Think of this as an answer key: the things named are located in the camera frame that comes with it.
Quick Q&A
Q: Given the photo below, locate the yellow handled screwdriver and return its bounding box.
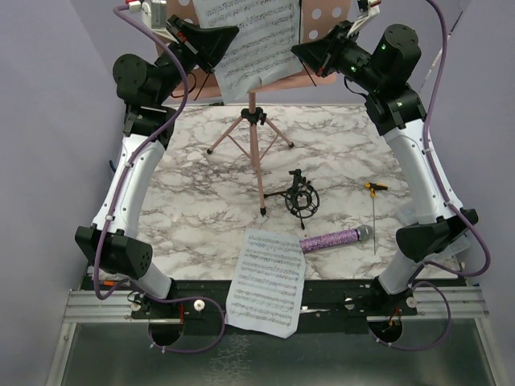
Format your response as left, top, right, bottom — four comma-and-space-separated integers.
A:
364, 182, 389, 253

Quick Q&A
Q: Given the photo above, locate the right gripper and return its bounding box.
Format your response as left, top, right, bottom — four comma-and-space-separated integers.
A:
292, 20, 385, 93

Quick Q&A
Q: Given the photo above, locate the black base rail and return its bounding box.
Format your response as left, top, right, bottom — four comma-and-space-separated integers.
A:
68, 279, 490, 335

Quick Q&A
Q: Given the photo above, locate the sheet music page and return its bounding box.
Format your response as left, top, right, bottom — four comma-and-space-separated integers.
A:
225, 228, 306, 339
193, 0, 303, 103

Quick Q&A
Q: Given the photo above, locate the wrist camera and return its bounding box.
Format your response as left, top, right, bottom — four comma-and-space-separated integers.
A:
348, 0, 381, 36
126, 0, 171, 38

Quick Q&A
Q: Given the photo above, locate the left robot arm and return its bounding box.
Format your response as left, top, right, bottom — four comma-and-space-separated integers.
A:
75, 15, 239, 318

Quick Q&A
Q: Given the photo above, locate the pink music stand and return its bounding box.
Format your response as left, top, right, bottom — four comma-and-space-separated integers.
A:
154, 0, 355, 218

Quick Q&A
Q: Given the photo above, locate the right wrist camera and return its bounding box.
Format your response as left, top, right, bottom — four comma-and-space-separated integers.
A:
348, 0, 381, 36

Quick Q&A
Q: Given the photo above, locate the black microphone shock mount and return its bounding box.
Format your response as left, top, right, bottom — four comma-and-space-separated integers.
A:
264, 169, 320, 230

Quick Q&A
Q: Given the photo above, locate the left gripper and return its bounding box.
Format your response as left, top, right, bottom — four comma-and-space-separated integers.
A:
153, 14, 238, 105

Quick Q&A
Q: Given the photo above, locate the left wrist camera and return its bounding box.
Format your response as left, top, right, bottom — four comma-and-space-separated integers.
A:
126, 0, 171, 38

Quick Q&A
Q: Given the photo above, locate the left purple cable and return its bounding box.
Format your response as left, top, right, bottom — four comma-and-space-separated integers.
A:
93, 3, 229, 355

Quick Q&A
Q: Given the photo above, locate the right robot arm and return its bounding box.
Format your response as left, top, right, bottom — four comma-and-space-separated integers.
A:
291, 21, 478, 314

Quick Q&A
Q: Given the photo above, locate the purple glitter microphone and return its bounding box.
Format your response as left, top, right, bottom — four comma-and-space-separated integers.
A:
299, 225, 375, 253

